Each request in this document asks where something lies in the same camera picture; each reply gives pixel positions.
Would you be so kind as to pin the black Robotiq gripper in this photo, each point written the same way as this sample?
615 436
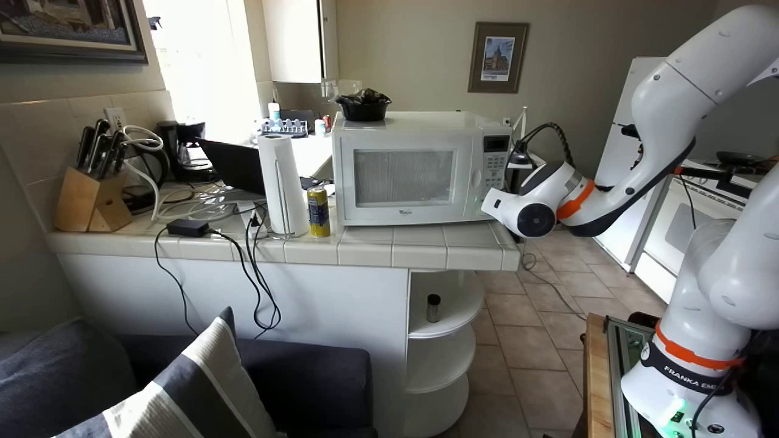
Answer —
520 169

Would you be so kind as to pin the white microwave door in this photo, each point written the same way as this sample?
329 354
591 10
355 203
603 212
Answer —
397 175

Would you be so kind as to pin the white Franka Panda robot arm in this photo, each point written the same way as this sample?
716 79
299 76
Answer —
689 123

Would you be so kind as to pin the white microwave oven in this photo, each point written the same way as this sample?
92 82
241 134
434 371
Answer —
415 166

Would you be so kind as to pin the white refrigerator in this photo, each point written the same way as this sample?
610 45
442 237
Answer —
618 162

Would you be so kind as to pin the small framed building picture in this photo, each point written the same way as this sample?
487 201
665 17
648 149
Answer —
498 54

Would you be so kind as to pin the small dark bottle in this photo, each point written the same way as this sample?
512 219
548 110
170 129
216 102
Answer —
434 308

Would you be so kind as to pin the white stove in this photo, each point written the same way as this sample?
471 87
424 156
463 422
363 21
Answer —
674 235

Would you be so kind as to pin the black bowl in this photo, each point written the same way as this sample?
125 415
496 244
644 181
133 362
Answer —
363 106

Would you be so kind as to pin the white round corner shelf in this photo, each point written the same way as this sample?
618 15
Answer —
442 349

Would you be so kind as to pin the yellow spray can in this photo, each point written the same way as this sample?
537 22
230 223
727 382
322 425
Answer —
319 212

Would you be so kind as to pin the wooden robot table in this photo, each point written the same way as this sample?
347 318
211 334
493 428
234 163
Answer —
601 380

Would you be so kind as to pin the dish rack with dishes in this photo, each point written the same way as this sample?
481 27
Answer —
286 128

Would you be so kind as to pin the white paper towel roll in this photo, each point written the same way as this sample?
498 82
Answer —
280 185

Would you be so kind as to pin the black laptop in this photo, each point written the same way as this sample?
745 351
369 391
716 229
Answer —
234 166

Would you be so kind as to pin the white tiled counter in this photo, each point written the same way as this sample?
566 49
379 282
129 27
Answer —
245 282

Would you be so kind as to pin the dark blue sofa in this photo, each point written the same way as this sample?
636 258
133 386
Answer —
307 386

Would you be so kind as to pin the black power adapter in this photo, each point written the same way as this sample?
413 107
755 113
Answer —
189 228

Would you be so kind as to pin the black coffee maker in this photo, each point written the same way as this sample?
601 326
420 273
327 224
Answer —
181 149

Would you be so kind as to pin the blue white striped pillow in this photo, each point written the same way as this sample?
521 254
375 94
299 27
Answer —
192 391

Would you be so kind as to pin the wooden knife block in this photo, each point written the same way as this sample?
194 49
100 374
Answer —
88 203

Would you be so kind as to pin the large dark framed picture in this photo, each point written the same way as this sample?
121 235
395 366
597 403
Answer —
64 27

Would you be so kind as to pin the grey cushion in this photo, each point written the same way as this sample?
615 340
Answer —
58 379

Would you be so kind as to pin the white wall cabinet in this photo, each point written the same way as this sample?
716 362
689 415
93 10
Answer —
294 39

